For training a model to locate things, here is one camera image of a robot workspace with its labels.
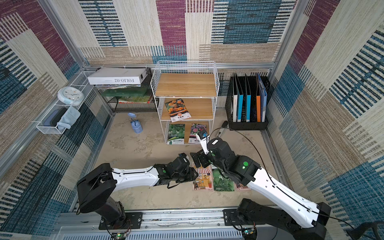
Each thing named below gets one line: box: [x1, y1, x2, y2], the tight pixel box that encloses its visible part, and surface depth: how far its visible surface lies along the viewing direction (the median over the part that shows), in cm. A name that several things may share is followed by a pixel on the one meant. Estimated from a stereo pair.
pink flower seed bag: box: [188, 123, 208, 144], surface depth 108 cm
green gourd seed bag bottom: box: [167, 124, 185, 145], surface depth 107 cm
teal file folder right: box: [245, 73, 251, 123], surface depth 93 cm
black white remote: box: [216, 120, 229, 138], surface depth 107 cm
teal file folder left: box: [234, 73, 244, 123], surface depth 93 cm
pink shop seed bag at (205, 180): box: [192, 164, 214, 191], surface depth 87 cm
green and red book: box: [118, 95, 151, 104], surface depth 103 cm
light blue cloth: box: [57, 106, 81, 131], surface depth 70 cm
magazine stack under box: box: [95, 84, 141, 90], surface depth 82 cm
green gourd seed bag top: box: [213, 169, 235, 192], surface depth 86 cm
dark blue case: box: [43, 107, 68, 127], surface depth 67 cm
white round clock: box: [57, 86, 85, 106], surface depth 76 cm
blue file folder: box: [257, 73, 268, 123], surface depth 93 cm
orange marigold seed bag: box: [165, 98, 192, 123], surface depth 89 cm
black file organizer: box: [225, 76, 271, 131], surface depth 98 cm
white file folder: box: [232, 75, 238, 123], surface depth 96 cm
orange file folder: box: [256, 73, 261, 123], surface depth 95 cm
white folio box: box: [87, 67, 149, 85], surface depth 81 cm
